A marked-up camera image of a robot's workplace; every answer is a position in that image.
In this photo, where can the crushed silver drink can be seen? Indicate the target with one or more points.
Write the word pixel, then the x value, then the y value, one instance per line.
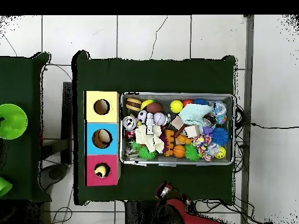
pixel 129 122

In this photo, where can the light green toy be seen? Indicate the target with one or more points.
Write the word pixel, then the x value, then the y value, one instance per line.
pixel 4 186

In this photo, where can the blue spiky rubber ball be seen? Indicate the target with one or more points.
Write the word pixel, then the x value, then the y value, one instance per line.
pixel 220 136

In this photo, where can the cream knitted cloth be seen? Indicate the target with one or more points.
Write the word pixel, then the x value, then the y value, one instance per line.
pixel 147 138

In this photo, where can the wooden cube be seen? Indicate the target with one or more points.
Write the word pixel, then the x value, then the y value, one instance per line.
pixel 177 122

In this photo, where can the grey metal rail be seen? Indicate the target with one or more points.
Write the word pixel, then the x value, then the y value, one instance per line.
pixel 248 46

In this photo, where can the wooden box with three holes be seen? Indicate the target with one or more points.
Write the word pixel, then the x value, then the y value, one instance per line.
pixel 109 116

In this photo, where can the mint green knitted cloth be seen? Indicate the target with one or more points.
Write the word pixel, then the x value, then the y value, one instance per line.
pixel 195 113

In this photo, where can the dark green table cloth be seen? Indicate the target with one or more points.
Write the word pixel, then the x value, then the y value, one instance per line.
pixel 21 81
pixel 151 77

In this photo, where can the wooden toy hamburger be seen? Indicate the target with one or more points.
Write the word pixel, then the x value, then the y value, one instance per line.
pixel 133 104

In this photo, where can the lime green plastic bowl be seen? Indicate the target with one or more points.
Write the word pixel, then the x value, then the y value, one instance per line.
pixel 14 121

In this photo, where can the black flat panel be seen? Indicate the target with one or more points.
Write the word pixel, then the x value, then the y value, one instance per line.
pixel 67 105

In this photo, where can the grey oval base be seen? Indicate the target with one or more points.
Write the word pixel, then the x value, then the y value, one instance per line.
pixel 55 173

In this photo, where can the orange basketball toy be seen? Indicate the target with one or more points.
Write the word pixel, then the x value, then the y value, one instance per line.
pixel 179 151

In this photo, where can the black and white soccer ball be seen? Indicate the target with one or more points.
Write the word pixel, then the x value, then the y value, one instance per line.
pixel 142 116

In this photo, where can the white baseball toy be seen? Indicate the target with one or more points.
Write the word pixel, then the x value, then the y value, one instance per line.
pixel 159 119

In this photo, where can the silver robot figure toy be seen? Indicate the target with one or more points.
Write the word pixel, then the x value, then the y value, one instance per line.
pixel 149 123

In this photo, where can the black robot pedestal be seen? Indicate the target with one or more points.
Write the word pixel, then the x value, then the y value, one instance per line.
pixel 140 214

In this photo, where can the beige round toy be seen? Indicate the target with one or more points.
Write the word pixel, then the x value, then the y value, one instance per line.
pixel 104 136

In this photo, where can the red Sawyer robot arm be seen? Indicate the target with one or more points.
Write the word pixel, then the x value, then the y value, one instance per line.
pixel 193 217

